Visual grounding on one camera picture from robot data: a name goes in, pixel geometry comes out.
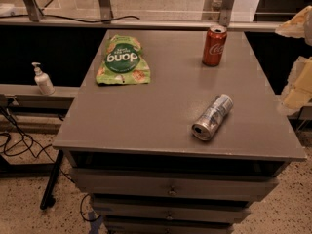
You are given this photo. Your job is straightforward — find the black floor cables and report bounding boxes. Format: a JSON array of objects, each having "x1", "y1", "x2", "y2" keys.
[{"x1": 0, "y1": 104, "x2": 76, "y2": 183}]

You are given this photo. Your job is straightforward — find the grey drawer cabinet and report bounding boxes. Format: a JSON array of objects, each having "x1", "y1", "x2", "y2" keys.
[{"x1": 54, "y1": 31, "x2": 305, "y2": 234}]

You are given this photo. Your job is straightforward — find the red coke can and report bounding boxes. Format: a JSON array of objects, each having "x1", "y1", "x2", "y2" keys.
[{"x1": 202, "y1": 25, "x2": 227, "y2": 66}]

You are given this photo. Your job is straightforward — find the metal railing frame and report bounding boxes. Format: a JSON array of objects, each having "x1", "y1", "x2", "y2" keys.
[{"x1": 1, "y1": 0, "x2": 279, "y2": 32}]

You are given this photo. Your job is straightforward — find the black cable on ledge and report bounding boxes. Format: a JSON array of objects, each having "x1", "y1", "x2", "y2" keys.
[{"x1": 0, "y1": 13, "x2": 141, "y2": 24}]

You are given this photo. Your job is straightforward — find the white pump dispenser bottle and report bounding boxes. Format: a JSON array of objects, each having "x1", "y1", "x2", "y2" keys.
[{"x1": 32, "y1": 62, "x2": 55, "y2": 95}]

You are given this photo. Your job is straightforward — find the silver energy drink can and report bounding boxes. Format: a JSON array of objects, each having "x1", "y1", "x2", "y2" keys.
[{"x1": 191, "y1": 94, "x2": 233, "y2": 141}]

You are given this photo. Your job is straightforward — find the green rice chip bag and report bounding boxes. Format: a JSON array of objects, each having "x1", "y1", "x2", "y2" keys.
[{"x1": 96, "y1": 34, "x2": 151, "y2": 85}]

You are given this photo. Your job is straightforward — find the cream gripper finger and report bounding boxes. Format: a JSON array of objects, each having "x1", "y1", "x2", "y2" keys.
[
  {"x1": 281, "y1": 56, "x2": 312, "y2": 110},
  {"x1": 275, "y1": 6, "x2": 312, "y2": 38}
]

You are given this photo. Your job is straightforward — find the black table leg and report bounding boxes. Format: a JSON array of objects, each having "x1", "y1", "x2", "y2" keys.
[{"x1": 40, "y1": 150, "x2": 63, "y2": 210}]

